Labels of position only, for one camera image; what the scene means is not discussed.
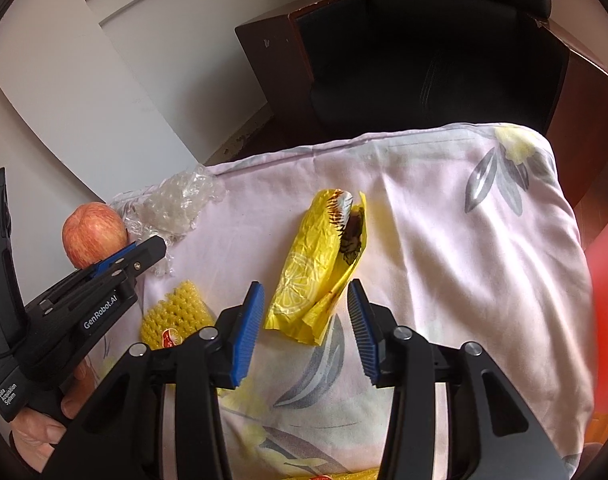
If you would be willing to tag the yellow foam fruit net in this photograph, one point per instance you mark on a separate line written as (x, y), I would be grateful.
(176, 310)
(344, 475)

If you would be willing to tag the clear crumpled plastic wrap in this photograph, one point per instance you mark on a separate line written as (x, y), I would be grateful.
(174, 205)

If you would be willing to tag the red plastic bucket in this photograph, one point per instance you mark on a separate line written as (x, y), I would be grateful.
(606, 310)

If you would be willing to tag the red apple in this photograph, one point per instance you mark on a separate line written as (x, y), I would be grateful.
(91, 232)

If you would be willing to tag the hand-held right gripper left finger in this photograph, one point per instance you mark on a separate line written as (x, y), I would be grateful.
(249, 330)

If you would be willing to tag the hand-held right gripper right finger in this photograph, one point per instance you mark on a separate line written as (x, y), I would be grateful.
(362, 330)

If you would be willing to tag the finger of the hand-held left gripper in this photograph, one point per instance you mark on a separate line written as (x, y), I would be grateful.
(114, 260)
(146, 257)

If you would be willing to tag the black leather wooden armchair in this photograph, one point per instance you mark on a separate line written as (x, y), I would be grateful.
(409, 60)

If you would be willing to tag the yellow printed plastic bag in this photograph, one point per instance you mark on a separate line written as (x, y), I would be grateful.
(304, 270)

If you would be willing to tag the pink floral tablecloth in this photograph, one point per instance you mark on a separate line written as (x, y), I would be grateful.
(434, 235)

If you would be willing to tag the person's left hand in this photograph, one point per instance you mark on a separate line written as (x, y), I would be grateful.
(39, 435)

